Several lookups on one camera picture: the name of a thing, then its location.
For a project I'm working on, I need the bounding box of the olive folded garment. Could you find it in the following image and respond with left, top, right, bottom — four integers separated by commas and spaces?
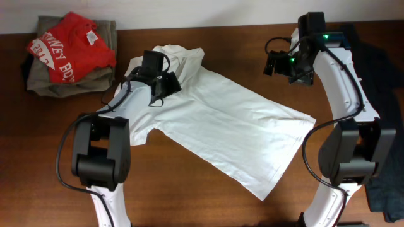
21, 16, 117, 98

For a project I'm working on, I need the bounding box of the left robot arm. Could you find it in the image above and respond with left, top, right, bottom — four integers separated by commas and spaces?
71, 72, 181, 226

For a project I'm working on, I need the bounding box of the dark navy garment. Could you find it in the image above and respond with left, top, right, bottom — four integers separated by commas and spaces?
340, 24, 403, 223

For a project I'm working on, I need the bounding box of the white t-shirt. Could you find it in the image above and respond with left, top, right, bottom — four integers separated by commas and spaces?
129, 45, 316, 200

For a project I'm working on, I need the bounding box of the red folded t-shirt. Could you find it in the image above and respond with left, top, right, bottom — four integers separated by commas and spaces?
27, 12, 116, 84

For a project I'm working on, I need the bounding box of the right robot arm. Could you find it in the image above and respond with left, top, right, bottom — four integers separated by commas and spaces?
264, 32, 396, 226

